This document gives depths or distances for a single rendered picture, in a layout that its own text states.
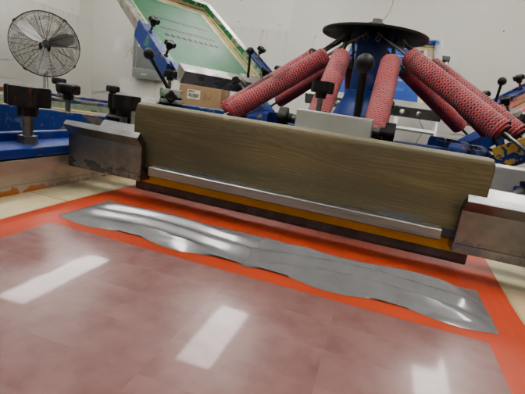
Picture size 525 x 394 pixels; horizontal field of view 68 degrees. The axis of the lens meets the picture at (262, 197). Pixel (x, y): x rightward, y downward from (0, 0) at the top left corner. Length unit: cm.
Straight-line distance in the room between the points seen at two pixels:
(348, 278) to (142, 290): 15
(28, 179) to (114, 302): 25
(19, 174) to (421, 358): 39
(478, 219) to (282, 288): 18
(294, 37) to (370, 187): 437
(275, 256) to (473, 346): 15
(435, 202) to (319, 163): 11
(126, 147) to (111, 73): 530
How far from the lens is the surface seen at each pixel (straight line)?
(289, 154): 38
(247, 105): 103
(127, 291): 26
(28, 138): 48
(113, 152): 46
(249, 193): 38
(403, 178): 37
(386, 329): 26
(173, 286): 27
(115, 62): 571
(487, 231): 38
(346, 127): 65
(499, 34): 468
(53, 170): 49
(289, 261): 32
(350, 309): 27
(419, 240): 40
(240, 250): 32
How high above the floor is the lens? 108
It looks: 14 degrees down
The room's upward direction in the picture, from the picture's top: 8 degrees clockwise
